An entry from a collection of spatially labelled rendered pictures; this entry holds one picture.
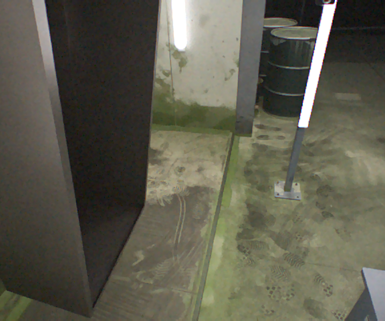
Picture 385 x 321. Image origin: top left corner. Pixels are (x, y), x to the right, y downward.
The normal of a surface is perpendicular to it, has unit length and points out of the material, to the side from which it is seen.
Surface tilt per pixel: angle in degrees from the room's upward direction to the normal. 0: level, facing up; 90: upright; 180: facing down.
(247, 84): 90
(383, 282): 0
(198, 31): 90
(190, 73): 90
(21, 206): 91
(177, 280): 0
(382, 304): 0
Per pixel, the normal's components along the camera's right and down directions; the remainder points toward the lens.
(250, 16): -0.23, 0.58
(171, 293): -0.04, -0.81
